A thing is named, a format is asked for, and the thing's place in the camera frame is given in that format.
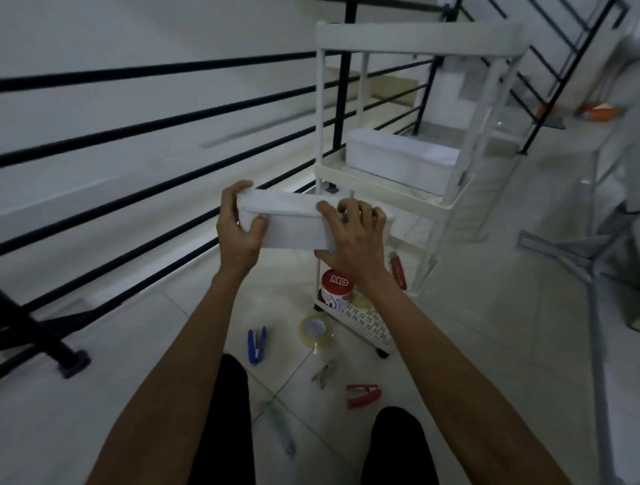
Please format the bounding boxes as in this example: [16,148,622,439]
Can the person's right hand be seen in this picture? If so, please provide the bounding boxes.
[313,197,397,296]

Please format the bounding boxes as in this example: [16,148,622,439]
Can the person's left hand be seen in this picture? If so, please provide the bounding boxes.
[215,179,272,276]

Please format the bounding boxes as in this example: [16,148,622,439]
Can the long white plastic box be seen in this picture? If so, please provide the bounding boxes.
[235,187,396,250]

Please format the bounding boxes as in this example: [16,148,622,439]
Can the blue stapler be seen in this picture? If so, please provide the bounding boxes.
[246,326,269,366]

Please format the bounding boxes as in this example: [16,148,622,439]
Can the red stapler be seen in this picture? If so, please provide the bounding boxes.
[345,383,383,410]

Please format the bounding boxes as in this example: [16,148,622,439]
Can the clear green utility knife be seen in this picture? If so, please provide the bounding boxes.
[257,394,297,460]

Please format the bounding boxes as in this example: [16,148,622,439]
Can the white small cart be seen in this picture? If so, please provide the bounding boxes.
[312,19,526,360]

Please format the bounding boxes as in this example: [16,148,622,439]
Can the person's left forearm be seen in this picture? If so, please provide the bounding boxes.
[87,269,253,485]

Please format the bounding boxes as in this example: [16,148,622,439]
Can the person's right forearm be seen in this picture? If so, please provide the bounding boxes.
[367,282,571,485]

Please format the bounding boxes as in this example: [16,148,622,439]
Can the person's black trousers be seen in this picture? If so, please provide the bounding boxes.
[187,352,441,485]

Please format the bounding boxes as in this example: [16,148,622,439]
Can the red utility knife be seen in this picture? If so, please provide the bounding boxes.
[389,252,409,292]

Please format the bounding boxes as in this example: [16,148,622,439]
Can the red lidded round can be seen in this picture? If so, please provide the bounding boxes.
[317,268,355,313]

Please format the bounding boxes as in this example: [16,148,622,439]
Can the white rectangular container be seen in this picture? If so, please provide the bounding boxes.
[345,127,463,197]

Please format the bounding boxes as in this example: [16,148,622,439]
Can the white tiled staircase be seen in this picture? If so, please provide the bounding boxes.
[349,49,526,151]

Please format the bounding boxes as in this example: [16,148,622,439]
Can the black metal railing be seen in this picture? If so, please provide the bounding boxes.
[0,0,461,380]

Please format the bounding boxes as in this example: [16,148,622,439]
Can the grey metal stand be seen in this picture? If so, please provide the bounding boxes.
[517,115,640,485]

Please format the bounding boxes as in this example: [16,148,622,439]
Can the black stair railing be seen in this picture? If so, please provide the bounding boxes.
[449,0,631,156]

